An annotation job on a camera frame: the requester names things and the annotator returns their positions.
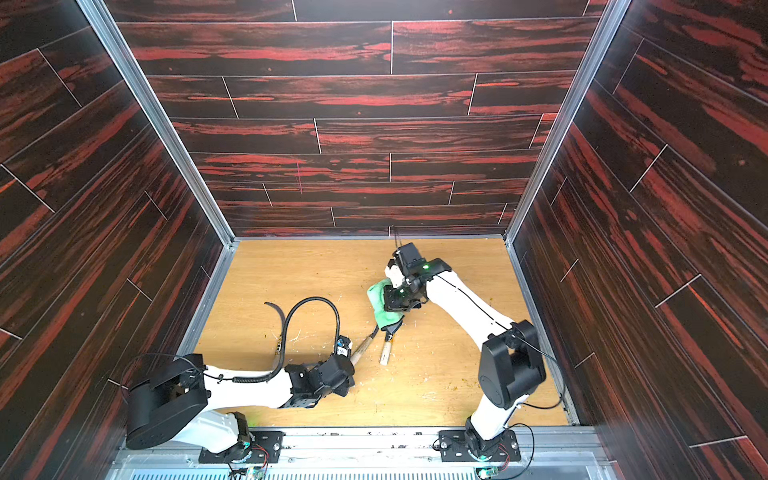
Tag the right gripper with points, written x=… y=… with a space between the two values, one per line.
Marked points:
x=397 y=303

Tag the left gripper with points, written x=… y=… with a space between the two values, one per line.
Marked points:
x=347 y=385

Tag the small sickle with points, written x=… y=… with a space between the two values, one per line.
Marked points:
x=279 y=351
x=364 y=346
x=387 y=348

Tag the green and black rag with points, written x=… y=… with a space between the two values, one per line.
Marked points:
x=385 y=320

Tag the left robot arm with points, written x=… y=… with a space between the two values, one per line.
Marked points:
x=190 y=402

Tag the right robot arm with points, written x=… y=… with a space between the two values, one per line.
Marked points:
x=511 y=363

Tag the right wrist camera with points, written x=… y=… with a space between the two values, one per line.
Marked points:
x=394 y=273

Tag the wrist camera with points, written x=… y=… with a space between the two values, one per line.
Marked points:
x=342 y=348
x=394 y=273

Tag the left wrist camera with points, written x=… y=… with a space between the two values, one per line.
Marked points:
x=342 y=348

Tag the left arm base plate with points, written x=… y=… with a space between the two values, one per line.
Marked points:
x=263 y=447

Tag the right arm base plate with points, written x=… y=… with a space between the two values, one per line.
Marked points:
x=461 y=445

